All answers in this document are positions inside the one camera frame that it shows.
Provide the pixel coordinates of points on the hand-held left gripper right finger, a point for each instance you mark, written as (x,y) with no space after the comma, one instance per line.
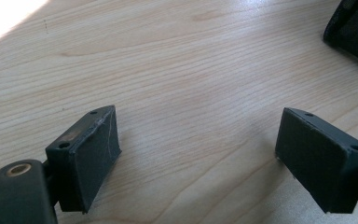
(320,161)

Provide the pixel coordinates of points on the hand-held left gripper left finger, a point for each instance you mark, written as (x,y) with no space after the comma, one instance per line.
(84,161)

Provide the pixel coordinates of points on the black mesh pencil case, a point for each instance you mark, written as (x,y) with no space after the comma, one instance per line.
(355,29)

